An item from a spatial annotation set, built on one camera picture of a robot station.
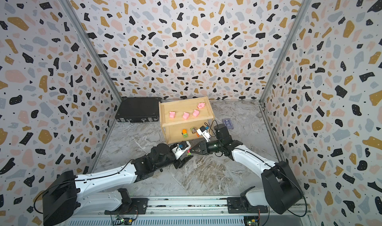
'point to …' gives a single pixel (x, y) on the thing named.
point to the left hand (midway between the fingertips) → (190, 150)
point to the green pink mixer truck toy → (189, 153)
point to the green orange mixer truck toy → (184, 133)
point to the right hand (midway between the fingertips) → (193, 152)
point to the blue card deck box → (228, 123)
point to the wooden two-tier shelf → (180, 118)
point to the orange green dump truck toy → (197, 134)
